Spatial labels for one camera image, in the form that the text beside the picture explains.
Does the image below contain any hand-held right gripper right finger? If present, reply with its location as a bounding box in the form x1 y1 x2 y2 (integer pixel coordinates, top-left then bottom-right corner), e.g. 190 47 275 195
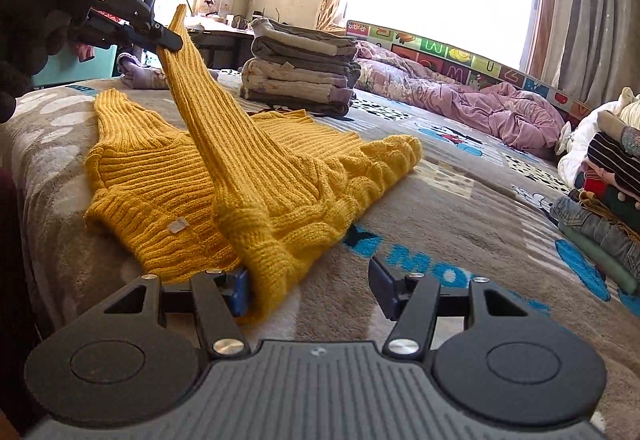
368 257 534 361

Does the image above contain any pile of assorted clothes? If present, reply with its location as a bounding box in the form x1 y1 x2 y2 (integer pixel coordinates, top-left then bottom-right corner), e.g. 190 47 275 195
549 96 640 297

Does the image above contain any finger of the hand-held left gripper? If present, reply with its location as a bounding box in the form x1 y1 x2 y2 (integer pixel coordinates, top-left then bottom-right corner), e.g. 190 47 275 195
120 22 184 53

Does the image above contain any dark grey folded garment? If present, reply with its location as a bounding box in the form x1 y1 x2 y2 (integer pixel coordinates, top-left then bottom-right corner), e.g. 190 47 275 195
239 87 355 117

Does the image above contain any small lilac garment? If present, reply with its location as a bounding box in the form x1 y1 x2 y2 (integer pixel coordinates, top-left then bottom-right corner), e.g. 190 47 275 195
116 51 172 92

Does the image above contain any desk lamp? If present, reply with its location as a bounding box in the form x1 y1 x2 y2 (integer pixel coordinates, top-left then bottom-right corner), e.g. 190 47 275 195
181 0 221 21

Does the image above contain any teal cabinet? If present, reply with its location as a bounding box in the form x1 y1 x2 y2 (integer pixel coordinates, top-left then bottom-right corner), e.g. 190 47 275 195
31 42 120 89

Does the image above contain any grey curtain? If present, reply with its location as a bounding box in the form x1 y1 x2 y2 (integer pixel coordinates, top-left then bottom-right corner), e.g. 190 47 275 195
542 0 640 110

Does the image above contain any pink quilt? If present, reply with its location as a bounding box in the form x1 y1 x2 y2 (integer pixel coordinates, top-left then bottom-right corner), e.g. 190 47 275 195
352 41 567 154

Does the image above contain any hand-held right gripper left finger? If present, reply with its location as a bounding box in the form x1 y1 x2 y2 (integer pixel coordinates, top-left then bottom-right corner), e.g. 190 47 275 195
102 268 251 361

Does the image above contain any cream folded garment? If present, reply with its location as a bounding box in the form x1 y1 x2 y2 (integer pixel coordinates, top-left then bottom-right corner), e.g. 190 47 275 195
240 58 362 96

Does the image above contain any light grey folded garment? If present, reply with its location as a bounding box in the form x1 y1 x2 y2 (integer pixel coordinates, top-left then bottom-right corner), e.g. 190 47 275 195
250 17 359 47

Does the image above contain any colourful alphabet play mat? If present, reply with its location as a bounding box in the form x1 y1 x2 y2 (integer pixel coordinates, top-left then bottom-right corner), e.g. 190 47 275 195
346 19 597 122

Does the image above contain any dark desk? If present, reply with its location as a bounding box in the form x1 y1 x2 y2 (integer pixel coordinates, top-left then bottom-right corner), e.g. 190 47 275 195
184 22 257 71

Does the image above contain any yellow knit sweater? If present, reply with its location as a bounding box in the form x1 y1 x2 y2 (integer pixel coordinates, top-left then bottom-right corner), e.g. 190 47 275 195
82 2 424 327

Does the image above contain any white bedding bundle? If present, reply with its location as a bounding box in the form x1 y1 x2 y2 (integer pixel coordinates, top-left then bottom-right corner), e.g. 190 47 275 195
556 86 640 188

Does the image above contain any person's left hand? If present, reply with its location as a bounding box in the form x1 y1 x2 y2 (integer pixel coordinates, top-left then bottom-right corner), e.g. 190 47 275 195
0 0 92 123

